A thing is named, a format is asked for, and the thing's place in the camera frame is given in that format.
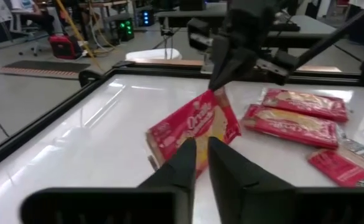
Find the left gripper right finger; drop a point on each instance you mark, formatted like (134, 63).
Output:
(231, 183)

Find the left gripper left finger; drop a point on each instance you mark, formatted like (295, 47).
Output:
(181, 168)

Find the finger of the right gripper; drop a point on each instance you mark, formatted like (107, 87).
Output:
(220, 62)
(240, 60)

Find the red Orville popcorn bag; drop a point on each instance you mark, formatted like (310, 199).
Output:
(290, 127)
(334, 168)
(184, 124)
(306, 104)

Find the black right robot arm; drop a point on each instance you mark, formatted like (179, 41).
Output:
(253, 7)

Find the plywood base board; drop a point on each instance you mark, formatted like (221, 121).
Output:
(169, 62)

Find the grey desk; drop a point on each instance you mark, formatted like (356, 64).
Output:
(188, 12)
(309, 28)

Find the blue lit computer tower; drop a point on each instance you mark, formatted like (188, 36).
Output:
(146, 18)

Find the green lit computer tower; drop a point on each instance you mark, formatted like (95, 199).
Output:
(125, 29)

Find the red black tool case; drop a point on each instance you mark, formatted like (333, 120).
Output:
(62, 46)

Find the black striped floor mat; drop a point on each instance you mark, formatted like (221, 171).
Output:
(44, 66)

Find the person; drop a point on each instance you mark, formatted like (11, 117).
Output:
(41, 20)

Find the grey office chair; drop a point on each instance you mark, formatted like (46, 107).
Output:
(24, 29)

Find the black aluminium table frame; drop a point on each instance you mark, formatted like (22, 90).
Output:
(44, 121)

